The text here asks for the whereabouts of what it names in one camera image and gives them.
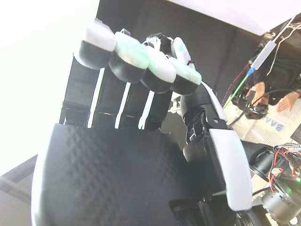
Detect person's hand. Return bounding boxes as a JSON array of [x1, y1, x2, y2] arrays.
[[277, 90, 301, 113]]

